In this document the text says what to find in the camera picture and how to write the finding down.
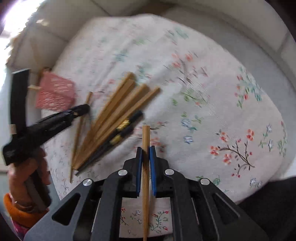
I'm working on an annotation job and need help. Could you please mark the black gold-banded chopstick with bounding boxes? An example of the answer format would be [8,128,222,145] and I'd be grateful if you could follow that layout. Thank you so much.
[75,110,144,173]
[76,124,135,175]

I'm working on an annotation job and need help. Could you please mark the orange left sleeve forearm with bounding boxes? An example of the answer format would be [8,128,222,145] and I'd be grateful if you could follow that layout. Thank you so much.
[4,193,49,228]

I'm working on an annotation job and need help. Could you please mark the white lower kitchen cabinets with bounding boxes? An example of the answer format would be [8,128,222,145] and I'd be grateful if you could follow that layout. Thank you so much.
[4,1,295,70]

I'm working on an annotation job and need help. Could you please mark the person's left hand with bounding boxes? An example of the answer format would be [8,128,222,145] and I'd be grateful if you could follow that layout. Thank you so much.
[8,148,51,212]

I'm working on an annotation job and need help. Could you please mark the pink plastic utensil basket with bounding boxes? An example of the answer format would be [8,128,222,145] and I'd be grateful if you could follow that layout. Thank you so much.
[36,71,76,112]

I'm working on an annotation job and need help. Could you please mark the red floral clothing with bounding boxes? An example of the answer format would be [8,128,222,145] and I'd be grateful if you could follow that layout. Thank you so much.
[12,220,30,240]

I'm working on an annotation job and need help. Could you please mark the floral white tablecloth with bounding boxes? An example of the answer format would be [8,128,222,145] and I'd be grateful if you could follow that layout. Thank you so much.
[41,13,290,238]

